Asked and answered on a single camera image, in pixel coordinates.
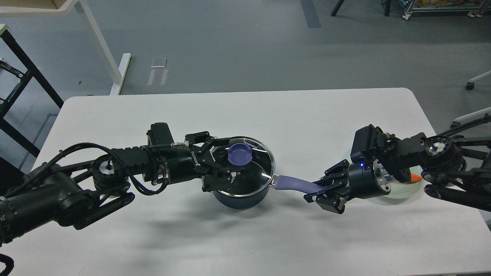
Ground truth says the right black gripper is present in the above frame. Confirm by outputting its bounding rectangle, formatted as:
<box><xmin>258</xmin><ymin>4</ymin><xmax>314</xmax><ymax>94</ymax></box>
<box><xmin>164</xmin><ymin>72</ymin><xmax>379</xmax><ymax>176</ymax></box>
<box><xmin>303</xmin><ymin>159</ymin><xmax>391</xmax><ymax>214</ymax></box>

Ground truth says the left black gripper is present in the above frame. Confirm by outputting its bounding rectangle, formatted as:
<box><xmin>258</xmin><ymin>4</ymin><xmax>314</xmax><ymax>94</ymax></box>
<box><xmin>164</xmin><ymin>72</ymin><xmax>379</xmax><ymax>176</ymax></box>
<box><xmin>165</xmin><ymin>131</ymin><xmax>246</xmax><ymax>192</ymax></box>

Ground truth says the glass lid purple knob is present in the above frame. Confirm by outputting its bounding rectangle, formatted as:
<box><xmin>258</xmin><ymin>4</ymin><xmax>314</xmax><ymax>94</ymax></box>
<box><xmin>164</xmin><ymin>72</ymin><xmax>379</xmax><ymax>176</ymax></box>
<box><xmin>209</xmin><ymin>136</ymin><xmax>276</xmax><ymax>197</ymax></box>

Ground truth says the blue saucepan with handle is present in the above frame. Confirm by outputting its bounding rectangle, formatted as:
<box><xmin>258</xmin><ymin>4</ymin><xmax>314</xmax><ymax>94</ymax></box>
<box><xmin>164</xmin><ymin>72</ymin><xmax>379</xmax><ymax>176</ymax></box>
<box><xmin>210</xmin><ymin>136</ymin><xmax>326</xmax><ymax>209</ymax></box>

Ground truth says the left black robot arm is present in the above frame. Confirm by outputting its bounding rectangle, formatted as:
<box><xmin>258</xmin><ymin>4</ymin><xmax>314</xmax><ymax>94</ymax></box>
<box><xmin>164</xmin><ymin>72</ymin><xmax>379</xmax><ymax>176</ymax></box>
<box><xmin>1</xmin><ymin>123</ymin><xmax>244</xmax><ymax>244</ymax></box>

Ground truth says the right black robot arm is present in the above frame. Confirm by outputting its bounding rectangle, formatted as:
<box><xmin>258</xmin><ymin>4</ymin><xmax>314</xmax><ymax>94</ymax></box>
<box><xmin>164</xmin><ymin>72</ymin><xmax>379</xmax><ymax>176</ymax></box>
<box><xmin>304</xmin><ymin>114</ymin><xmax>491</xmax><ymax>214</ymax></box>

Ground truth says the clear glass plate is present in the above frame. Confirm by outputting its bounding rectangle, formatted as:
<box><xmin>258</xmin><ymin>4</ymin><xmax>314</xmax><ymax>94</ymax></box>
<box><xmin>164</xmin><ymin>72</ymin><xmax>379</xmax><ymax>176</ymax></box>
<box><xmin>382</xmin><ymin>177</ymin><xmax>426</xmax><ymax>199</ymax></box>

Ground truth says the orange toy carrot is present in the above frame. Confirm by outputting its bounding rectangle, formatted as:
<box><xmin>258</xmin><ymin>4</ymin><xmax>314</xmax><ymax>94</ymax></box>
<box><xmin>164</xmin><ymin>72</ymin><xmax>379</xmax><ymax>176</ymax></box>
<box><xmin>410</xmin><ymin>173</ymin><xmax>422</xmax><ymax>183</ymax></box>

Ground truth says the office chair base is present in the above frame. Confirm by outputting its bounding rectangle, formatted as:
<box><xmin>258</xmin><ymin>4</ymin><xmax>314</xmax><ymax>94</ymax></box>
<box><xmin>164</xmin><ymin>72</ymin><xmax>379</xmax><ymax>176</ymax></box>
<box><xmin>450</xmin><ymin>71</ymin><xmax>491</xmax><ymax>129</ymax></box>

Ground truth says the black table leg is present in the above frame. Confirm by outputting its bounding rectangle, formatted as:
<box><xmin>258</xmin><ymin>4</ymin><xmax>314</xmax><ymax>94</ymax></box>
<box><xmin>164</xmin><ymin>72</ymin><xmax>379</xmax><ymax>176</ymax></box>
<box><xmin>330</xmin><ymin>0</ymin><xmax>345</xmax><ymax>17</ymax></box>

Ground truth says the black metal rack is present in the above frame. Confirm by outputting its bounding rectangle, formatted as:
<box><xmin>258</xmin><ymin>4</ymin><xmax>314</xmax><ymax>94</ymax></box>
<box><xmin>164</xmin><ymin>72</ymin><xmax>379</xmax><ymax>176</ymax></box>
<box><xmin>0</xmin><ymin>23</ymin><xmax>64</xmax><ymax>157</ymax></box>

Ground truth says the wheeled metal cart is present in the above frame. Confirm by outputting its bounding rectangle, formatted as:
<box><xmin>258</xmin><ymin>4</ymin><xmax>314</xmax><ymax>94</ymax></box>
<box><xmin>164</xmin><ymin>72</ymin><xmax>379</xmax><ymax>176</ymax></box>
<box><xmin>400</xmin><ymin>0</ymin><xmax>490</xmax><ymax>21</ymax></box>

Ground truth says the white desk frame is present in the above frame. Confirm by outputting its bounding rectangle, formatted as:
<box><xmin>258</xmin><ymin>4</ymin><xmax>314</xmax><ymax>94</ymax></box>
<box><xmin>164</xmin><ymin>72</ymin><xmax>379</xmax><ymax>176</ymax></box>
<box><xmin>0</xmin><ymin>0</ymin><xmax>132</xmax><ymax>96</ymax></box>

